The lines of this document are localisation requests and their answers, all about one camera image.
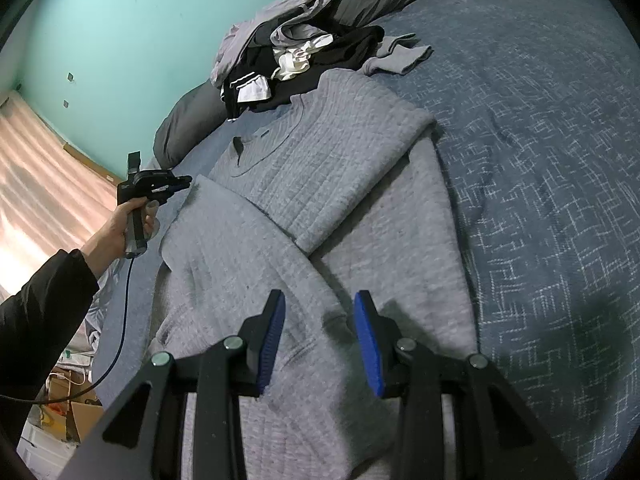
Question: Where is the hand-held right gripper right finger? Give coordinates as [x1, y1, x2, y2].
[352, 290, 571, 480]

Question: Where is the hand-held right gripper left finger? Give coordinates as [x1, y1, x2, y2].
[75, 289, 287, 480]

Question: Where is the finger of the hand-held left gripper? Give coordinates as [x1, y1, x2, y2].
[161, 174, 194, 197]

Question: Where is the grey knit sweater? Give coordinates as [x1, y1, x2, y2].
[147, 67, 479, 480]

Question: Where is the pile of dark clothes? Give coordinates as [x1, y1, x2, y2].
[209, 0, 349, 87]

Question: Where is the person's left hand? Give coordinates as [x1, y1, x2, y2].
[81, 198, 161, 279]

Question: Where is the dark grey bolster pillow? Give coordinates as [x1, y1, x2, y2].
[152, 0, 526, 172]

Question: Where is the pale bed sheet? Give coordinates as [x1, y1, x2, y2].
[60, 255, 168, 367]

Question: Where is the white garment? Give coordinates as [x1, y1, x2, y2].
[236, 35, 334, 104]

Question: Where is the brown cardboard box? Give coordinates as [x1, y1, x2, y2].
[45, 365, 104, 444]

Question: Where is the black garment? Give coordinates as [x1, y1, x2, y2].
[220, 24, 386, 122]

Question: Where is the blue patterned bedspread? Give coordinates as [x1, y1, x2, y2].
[90, 0, 640, 480]

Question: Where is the white storage bin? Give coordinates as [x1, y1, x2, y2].
[19, 407, 77, 463]

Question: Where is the grey garment with cuff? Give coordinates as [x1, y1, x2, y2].
[361, 33, 434, 77]

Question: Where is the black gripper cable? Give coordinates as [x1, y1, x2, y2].
[0, 254, 137, 404]

